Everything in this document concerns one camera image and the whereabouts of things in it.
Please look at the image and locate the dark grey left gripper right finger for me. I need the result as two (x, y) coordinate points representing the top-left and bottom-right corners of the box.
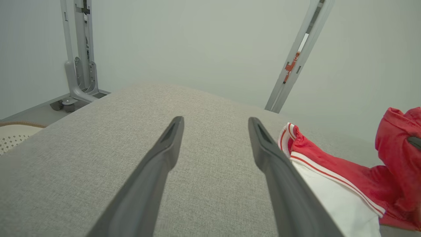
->
(248, 117), (345, 237)

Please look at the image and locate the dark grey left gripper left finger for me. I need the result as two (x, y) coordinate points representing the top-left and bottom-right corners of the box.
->
(86, 116), (185, 237)

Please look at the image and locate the red shirt with white sleeves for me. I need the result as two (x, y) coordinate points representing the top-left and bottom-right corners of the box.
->
(278, 106), (421, 237)

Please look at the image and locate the white perforated laundry basket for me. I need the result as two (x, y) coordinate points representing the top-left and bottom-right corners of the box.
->
(0, 122), (46, 155)

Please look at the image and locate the grey double-tube frame post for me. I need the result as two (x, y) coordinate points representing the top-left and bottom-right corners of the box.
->
(265, 0), (336, 114)

